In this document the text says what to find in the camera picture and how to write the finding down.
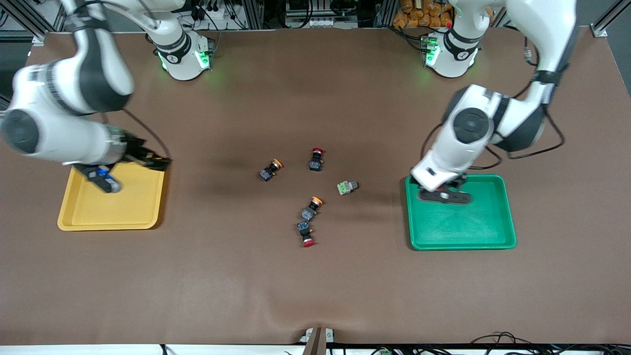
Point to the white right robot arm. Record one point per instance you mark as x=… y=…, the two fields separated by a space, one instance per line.
x=59 y=138

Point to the red push button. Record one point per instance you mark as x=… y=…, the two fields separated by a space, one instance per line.
x=316 y=162
x=304 y=229

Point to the yellow plastic tray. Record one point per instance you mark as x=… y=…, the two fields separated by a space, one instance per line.
x=123 y=212

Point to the brown table mat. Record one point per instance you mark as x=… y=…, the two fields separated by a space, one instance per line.
x=246 y=276

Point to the silver button with green block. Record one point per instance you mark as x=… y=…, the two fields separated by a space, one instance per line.
x=345 y=188

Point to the green plastic tray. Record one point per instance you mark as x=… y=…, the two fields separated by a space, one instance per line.
x=468 y=227

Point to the metal table clamp bracket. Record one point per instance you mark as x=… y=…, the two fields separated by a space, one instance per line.
x=317 y=340

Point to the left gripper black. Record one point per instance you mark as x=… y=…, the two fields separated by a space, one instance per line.
x=455 y=183

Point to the yellow push button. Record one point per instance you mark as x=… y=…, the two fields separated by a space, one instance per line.
x=270 y=171
x=309 y=213

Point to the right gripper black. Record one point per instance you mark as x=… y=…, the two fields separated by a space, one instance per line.
x=135 y=150

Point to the white power strip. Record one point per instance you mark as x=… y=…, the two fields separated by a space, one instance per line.
x=315 y=22

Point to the aluminium frame profile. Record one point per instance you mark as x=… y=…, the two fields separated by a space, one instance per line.
x=29 y=15
x=611 y=19

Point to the orange lumpy objects pile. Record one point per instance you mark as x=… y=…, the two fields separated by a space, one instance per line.
x=424 y=14

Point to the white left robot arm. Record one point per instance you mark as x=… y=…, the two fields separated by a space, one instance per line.
x=443 y=167

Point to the strip with black plugs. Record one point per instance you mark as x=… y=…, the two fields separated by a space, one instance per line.
x=212 y=7

